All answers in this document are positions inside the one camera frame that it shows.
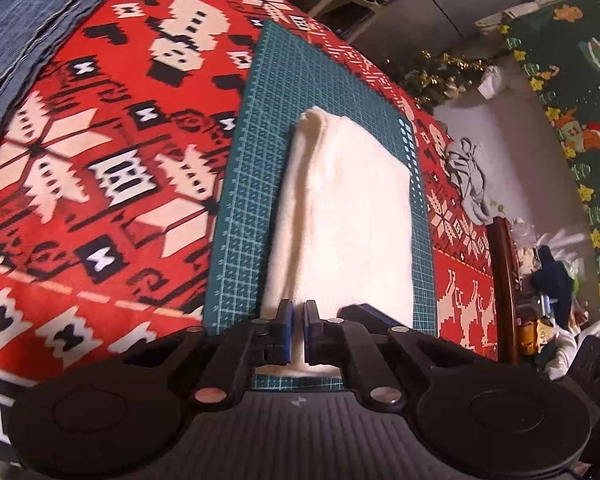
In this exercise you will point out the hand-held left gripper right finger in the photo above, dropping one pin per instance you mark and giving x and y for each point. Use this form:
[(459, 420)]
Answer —
[(311, 337)]

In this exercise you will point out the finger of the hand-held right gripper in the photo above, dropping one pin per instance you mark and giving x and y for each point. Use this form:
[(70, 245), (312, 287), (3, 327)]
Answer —
[(365, 314)]

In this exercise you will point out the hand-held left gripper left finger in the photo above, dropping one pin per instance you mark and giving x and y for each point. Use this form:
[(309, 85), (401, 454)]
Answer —
[(285, 335)]

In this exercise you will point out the white knit sweater vest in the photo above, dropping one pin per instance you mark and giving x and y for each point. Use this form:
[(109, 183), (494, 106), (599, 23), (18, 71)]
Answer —
[(345, 210)]

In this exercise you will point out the grey crumpled garment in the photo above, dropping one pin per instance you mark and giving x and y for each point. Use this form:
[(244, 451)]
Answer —
[(472, 180)]

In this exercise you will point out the green cutting mat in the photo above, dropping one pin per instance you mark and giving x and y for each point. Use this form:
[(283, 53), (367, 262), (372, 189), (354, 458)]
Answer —
[(260, 135)]

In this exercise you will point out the small Christmas tree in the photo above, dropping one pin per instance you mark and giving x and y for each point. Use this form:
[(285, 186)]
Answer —
[(445, 77)]

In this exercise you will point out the white paper card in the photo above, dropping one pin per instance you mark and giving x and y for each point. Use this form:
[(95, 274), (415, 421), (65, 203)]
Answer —
[(490, 82)]

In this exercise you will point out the green Christmas printed mat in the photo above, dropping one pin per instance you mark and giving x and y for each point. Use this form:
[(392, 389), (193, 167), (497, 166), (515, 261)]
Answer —
[(570, 110)]

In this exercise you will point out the red patterned blanket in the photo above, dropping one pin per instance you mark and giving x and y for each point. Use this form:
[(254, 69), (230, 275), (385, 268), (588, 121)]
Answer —
[(105, 110)]

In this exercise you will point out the grey refrigerator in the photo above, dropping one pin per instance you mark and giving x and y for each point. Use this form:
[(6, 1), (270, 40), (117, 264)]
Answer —
[(430, 15)]

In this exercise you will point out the folded blue jeans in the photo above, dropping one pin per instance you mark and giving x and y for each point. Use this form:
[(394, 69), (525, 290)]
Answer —
[(30, 20)]

